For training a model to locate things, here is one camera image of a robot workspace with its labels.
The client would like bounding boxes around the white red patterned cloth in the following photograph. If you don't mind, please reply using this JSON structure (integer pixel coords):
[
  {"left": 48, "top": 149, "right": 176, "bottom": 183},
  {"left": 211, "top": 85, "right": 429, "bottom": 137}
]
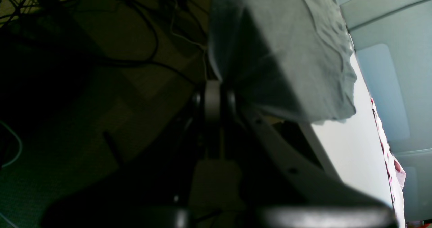
[{"left": 371, "top": 99, "right": 406, "bottom": 228}]

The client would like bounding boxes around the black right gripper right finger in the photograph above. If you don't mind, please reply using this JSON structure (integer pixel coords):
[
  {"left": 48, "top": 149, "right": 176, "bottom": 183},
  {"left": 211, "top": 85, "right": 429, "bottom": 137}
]
[{"left": 223, "top": 90, "right": 398, "bottom": 228}]

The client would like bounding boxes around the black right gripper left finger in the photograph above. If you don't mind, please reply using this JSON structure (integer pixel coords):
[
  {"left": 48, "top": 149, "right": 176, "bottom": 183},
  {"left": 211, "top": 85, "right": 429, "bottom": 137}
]
[{"left": 40, "top": 80, "right": 221, "bottom": 228}]

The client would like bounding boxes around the grey T-shirt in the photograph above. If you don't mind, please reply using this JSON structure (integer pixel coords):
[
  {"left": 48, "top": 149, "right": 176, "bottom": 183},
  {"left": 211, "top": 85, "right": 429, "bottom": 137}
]
[{"left": 208, "top": 0, "right": 357, "bottom": 122}]

